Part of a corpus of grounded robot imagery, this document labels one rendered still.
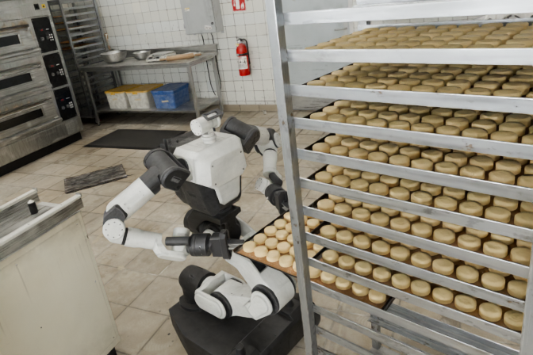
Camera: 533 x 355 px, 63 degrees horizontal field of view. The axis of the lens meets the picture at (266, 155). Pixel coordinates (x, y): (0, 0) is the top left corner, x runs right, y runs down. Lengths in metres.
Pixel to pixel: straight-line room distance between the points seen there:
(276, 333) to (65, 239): 1.03
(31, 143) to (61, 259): 3.98
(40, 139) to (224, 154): 4.50
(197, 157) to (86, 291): 0.89
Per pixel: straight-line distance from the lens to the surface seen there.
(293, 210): 1.27
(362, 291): 1.40
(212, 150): 1.74
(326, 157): 1.16
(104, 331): 2.41
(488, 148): 0.98
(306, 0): 5.74
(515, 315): 1.25
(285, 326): 2.18
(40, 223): 2.03
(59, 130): 6.24
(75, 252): 2.16
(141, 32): 7.02
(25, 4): 6.13
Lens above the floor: 1.68
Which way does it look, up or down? 21 degrees down
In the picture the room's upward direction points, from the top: 7 degrees counter-clockwise
